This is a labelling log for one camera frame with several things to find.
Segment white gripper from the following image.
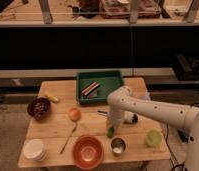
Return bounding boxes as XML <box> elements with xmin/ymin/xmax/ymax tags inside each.
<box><xmin>106</xmin><ymin>108</ymin><xmax>125</xmax><ymax>131</ymax></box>

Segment green pepper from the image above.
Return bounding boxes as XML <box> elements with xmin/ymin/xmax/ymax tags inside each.
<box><xmin>107</xmin><ymin>127</ymin><xmax>114</xmax><ymax>138</ymax></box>

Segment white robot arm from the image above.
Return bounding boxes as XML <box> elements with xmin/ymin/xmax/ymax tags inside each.
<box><xmin>107</xmin><ymin>86</ymin><xmax>199</xmax><ymax>171</ymax></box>

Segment green plastic tray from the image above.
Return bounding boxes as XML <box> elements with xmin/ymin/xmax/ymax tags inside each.
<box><xmin>76</xmin><ymin>70</ymin><xmax>124</xmax><ymax>105</ymax></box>

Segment small steel cup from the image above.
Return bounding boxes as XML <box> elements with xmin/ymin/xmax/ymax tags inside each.
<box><xmin>111</xmin><ymin>138</ymin><xmax>126</xmax><ymax>156</ymax></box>

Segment striped sponge block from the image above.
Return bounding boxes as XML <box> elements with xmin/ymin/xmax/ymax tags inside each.
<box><xmin>81</xmin><ymin>82</ymin><xmax>100</xmax><ymax>98</ymax></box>

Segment crumpled white cloth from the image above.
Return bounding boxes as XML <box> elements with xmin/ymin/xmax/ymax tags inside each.
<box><xmin>143</xmin><ymin>93</ymin><xmax>151</xmax><ymax>100</ymax></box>

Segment peach fruit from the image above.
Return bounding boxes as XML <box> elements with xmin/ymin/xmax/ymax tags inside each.
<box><xmin>68</xmin><ymin>108</ymin><xmax>81</xmax><ymax>122</ymax></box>

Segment metal spoon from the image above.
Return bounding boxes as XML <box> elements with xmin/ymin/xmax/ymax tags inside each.
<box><xmin>59</xmin><ymin>122</ymin><xmax>77</xmax><ymax>154</ymax></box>

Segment green plastic cup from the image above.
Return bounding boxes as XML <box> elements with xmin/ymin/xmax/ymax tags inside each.
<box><xmin>145</xmin><ymin>130</ymin><xmax>162</xmax><ymax>147</ymax></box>

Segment orange plastic bowl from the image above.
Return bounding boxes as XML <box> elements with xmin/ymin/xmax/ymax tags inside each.
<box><xmin>72</xmin><ymin>135</ymin><xmax>104</xmax><ymax>170</ymax></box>

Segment wooden table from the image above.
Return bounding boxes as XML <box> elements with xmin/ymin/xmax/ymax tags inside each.
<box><xmin>18</xmin><ymin>80</ymin><xmax>170</xmax><ymax>168</ymax></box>

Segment yellow banana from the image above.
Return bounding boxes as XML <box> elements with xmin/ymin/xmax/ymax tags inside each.
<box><xmin>43</xmin><ymin>94</ymin><xmax>60</xmax><ymax>103</ymax></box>

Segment dark bowl with nuts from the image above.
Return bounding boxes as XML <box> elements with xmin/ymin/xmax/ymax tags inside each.
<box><xmin>27</xmin><ymin>97</ymin><xmax>51</xmax><ymax>121</ymax></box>

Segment white stacked bowls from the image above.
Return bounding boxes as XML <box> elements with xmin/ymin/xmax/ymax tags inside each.
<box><xmin>23</xmin><ymin>139</ymin><xmax>46</xmax><ymax>161</ymax></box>

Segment white handled dish brush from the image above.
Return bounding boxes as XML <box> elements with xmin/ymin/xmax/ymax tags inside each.
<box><xmin>97</xmin><ymin>111</ymin><xmax>138</xmax><ymax>124</ymax></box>

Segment black cable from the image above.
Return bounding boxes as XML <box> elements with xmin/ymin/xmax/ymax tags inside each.
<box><xmin>163</xmin><ymin>123</ymin><xmax>194</xmax><ymax>171</ymax></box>

